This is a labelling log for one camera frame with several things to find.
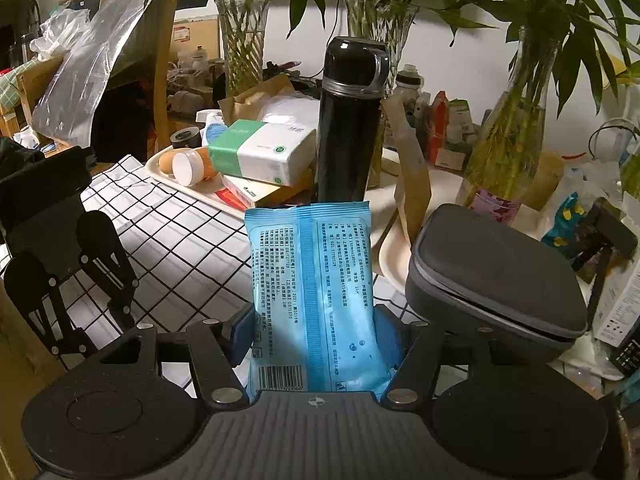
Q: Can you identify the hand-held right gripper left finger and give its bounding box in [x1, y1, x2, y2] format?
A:
[92, 302, 256, 406]

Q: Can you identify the white black checkered tablecloth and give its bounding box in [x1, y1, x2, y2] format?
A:
[50, 154, 416, 401]

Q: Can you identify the white plastic bag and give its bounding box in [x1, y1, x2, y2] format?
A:
[30, 5, 96, 61]

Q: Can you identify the black cable loop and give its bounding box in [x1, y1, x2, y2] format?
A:
[587, 117, 640, 166]

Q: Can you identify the green white carton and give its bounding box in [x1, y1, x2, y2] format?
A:
[445, 99, 473, 171]

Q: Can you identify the blue wet wipes packet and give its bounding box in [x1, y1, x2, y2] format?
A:
[244, 200, 396, 395]

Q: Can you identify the red thin booklet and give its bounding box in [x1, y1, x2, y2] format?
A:
[215, 187, 261, 213]

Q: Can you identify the white orange jar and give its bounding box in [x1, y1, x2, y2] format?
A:
[172, 147, 221, 187]

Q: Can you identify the white tall box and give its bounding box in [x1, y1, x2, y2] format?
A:
[592, 255, 640, 348]

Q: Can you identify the clear lidded bottle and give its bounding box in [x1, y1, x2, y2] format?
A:
[395, 64, 426, 111]

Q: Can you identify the black thermos bottle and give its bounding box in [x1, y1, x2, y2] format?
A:
[312, 36, 391, 206]

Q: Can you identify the glass vase with bamboo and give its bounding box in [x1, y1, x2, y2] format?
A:
[440, 0, 640, 221]
[270, 0, 496, 96]
[590, 60, 640, 201]
[152, 0, 301, 98]

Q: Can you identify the brown cardboard carton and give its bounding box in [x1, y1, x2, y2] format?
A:
[170, 19, 221, 68]

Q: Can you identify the grey zip case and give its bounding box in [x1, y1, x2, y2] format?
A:
[404, 203, 590, 366]

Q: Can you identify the tan standing paper bag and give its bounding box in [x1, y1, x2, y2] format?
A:
[382, 92, 433, 248]

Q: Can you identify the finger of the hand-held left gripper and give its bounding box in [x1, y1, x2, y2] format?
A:
[15, 300, 98, 361]
[80, 252, 140, 331]

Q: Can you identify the brown cardboard box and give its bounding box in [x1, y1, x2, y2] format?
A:
[0, 285, 71, 480]

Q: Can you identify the white rectangular tray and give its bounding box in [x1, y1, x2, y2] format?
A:
[144, 145, 261, 221]

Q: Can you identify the brown paper bag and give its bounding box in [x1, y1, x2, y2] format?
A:
[217, 74, 296, 126]

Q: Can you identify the red carton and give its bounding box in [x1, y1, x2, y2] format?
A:
[427, 91, 451, 161]

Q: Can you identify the blue yellow printed pouch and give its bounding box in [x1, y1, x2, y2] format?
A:
[542, 192, 596, 248]

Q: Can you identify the black tape roll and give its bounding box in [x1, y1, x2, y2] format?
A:
[171, 128, 203, 150]

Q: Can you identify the white blue spray bottle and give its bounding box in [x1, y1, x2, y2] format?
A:
[196, 109, 236, 153]

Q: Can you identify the green white tissue pack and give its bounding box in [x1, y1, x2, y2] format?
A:
[207, 119, 318, 187]

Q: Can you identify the silver foil bag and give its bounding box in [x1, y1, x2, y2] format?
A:
[31, 0, 168, 148]

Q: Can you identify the black small tripod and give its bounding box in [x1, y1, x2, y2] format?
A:
[575, 200, 640, 331]

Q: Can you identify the white plastic package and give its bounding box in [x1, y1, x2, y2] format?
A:
[260, 91, 323, 128]

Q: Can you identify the wooden framed dark board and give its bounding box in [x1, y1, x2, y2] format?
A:
[92, 0, 176, 153]

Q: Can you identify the cream plate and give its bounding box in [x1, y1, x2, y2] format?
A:
[362, 147, 481, 293]

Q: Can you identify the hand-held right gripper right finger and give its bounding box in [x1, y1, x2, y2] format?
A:
[372, 302, 506, 406]

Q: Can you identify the black tall box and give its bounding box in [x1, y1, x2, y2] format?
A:
[607, 327, 640, 378]

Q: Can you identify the white flat box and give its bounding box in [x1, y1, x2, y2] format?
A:
[220, 170, 313, 208]

